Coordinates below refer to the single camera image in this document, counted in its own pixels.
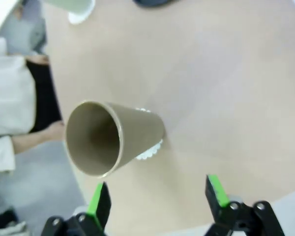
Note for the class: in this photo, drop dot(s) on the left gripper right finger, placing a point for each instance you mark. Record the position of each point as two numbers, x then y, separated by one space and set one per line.
215 194

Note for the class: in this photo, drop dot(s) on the green tall cup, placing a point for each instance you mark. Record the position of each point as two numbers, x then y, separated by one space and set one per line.
71 5

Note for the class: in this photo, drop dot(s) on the brown tall cup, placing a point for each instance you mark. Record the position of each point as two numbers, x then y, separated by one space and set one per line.
137 130

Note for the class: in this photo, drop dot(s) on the person's right hand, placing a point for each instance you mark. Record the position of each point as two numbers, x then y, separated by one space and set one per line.
56 131

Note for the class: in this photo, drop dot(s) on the person's left hand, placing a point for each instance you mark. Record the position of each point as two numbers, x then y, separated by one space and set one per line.
38 59

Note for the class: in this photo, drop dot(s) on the person's right forearm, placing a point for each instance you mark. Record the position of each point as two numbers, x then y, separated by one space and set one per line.
29 142

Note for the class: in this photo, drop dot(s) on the black plastic tray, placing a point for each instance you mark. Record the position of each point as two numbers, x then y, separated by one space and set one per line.
152 2

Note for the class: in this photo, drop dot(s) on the person in beige sweater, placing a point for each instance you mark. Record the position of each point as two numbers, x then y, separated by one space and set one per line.
7 98

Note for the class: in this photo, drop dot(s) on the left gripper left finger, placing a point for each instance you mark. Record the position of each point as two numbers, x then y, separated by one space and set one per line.
100 206

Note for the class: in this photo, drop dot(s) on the white table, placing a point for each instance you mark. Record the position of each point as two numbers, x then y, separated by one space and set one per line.
0 17

